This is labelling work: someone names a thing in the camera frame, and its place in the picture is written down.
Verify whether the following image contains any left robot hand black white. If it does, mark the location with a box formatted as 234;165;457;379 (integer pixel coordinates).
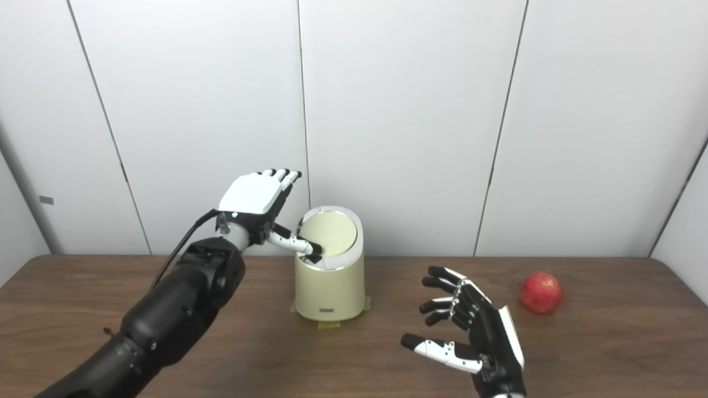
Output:
217;169;325;264

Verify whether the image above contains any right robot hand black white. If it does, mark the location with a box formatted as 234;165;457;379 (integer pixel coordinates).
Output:
401;266;527;398

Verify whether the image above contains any red apple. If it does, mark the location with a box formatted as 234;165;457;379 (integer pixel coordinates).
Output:
519;272;564;315

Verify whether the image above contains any cream round bin lid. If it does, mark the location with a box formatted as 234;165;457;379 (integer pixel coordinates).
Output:
299;212;357;257

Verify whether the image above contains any cream-colored round bin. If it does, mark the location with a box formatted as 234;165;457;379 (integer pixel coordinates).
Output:
294;206;366;322

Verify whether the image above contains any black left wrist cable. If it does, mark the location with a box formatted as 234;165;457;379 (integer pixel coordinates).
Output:
149;209;222;291

